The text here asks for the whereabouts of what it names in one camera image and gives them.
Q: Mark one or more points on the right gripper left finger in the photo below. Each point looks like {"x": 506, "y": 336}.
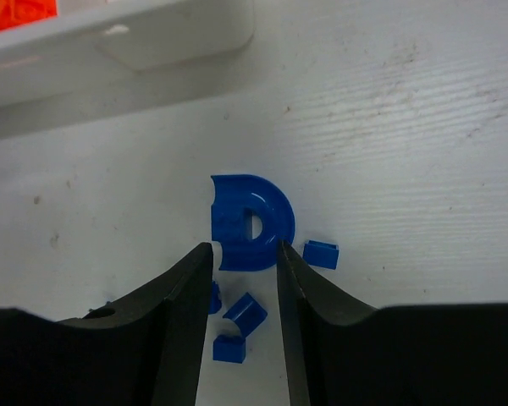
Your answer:
{"x": 142, "y": 349}

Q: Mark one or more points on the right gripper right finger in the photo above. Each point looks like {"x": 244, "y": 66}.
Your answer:
{"x": 339, "y": 350}

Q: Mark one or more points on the small blue lego brick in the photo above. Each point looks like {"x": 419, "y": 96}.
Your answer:
{"x": 247, "y": 314}
{"x": 317, "y": 253}
{"x": 229, "y": 349}
{"x": 215, "y": 299}

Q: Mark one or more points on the blue half-round lego piece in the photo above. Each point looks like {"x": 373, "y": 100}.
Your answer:
{"x": 249, "y": 216}

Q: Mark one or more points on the orange round lego piece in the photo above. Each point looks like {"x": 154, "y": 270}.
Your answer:
{"x": 15, "y": 13}

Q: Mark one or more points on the white three-compartment tray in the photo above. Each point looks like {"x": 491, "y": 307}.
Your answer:
{"x": 98, "y": 42}

